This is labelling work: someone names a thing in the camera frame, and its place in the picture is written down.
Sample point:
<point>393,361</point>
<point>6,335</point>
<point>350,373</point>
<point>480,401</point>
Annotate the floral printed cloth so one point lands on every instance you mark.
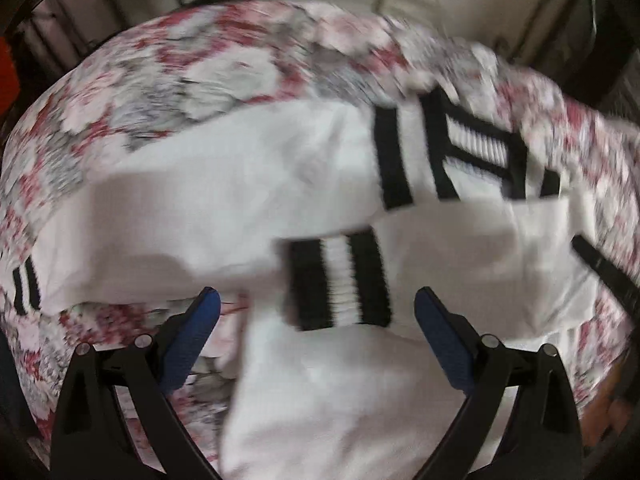
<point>200,70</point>

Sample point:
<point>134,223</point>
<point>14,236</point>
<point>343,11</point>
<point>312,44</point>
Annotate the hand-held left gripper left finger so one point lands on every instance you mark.
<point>192,345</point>

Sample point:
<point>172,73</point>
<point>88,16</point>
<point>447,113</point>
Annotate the black metal chair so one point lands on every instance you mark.
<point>45,20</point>

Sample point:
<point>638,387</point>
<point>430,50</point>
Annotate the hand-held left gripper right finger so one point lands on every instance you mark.
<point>445,345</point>

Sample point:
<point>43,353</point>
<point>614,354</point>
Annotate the white sock with black stripes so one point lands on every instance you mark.
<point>225,185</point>
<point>482,142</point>
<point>27,285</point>
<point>325,400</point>
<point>475,250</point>

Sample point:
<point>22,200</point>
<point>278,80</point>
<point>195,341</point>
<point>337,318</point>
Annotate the black metal frame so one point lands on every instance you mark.
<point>610,25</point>

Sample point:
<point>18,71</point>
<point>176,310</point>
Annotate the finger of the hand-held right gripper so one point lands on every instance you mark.
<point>600,266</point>

